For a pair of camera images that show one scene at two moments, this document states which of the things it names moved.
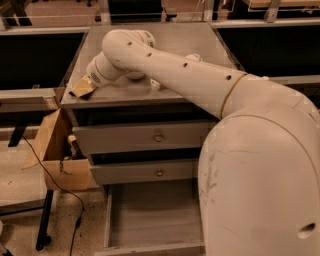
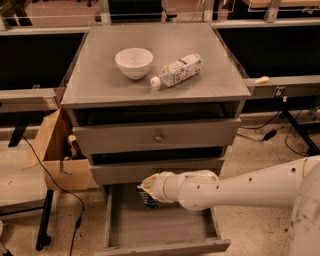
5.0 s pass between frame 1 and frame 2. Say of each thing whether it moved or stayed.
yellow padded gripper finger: moved
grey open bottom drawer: stayed
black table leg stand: stayed
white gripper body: moved
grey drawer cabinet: stayed
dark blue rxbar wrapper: moved
